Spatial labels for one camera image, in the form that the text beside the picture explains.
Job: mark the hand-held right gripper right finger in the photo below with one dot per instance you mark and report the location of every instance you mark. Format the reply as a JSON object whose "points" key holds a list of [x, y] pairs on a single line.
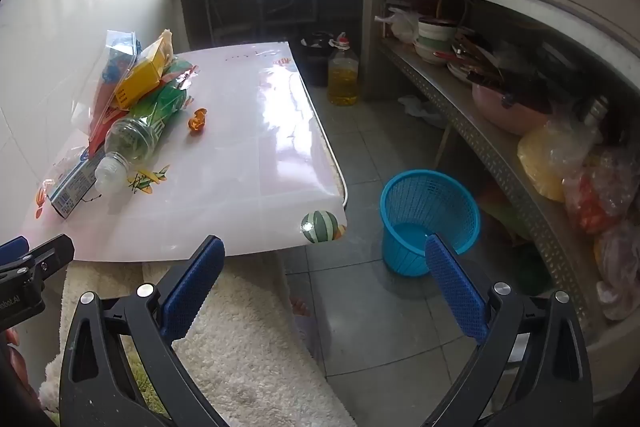
{"points": [[455, 292]]}

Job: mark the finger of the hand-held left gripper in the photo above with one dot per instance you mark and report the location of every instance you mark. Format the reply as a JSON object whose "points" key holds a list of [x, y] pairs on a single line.
{"points": [[50, 257], [12, 251]]}

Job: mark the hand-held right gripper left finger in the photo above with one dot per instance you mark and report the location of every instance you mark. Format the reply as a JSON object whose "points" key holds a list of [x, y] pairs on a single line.
{"points": [[192, 287]]}

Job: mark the blue plastic wastebasket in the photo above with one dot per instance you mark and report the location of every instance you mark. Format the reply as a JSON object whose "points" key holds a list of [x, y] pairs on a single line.
{"points": [[430, 202]]}

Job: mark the green snack bag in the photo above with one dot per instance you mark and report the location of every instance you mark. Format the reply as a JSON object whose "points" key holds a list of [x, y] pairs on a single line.
{"points": [[165, 103]]}

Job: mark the clear plastic bag red print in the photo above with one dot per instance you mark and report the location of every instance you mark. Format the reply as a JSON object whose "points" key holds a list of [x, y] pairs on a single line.
{"points": [[107, 57]]}

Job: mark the blue toothpaste box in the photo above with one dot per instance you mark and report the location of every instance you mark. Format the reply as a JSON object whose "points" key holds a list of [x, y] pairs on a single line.
{"points": [[70, 192]]}

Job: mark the white fluffy rug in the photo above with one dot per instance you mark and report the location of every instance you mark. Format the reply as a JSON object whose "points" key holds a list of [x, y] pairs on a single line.
{"points": [[240, 357]]}

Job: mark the clear plastic bottle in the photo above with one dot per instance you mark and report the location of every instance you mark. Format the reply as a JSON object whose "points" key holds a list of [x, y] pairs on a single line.
{"points": [[127, 142]]}

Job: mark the yellow plastic bag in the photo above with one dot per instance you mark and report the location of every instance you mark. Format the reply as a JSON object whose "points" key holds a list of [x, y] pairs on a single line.
{"points": [[542, 157]]}

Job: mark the low white table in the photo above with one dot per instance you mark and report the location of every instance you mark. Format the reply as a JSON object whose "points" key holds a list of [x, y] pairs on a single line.
{"points": [[250, 132]]}

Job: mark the orange candy wrapper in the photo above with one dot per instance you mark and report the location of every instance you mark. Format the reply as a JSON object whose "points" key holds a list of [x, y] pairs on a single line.
{"points": [[197, 121]]}

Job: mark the pink plastic bag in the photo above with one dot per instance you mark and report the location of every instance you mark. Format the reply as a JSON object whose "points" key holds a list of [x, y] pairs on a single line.
{"points": [[620, 267]]}

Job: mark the white floor cloth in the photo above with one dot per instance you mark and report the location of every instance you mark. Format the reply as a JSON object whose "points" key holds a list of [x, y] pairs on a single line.
{"points": [[422, 109]]}

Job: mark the pink plastic basin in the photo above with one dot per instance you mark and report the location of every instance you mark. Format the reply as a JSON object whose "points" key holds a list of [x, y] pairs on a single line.
{"points": [[505, 113]]}

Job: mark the yellow cardboard box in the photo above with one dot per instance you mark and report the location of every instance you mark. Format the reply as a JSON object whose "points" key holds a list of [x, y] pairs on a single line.
{"points": [[142, 79]]}

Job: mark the stack of plates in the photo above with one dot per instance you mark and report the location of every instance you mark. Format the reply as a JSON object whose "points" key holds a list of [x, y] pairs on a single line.
{"points": [[460, 69]]}

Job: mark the pile of kitchen utensils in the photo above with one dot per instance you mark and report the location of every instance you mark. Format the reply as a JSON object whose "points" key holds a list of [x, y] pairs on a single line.
{"points": [[505, 67]]}

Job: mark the pale yellow snack packet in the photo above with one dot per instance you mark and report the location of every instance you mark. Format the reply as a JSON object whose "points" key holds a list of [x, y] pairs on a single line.
{"points": [[159, 47]]}

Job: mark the cooking oil bottle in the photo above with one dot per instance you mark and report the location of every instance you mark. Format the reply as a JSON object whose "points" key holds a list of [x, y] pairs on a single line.
{"points": [[343, 79]]}

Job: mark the stack of bowls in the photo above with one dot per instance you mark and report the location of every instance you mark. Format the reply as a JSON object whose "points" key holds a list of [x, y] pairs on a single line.
{"points": [[434, 44]]}

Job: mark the white plastic bag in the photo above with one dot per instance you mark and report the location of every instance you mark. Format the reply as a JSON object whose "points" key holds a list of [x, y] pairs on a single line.
{"points": [[404, 26]]}

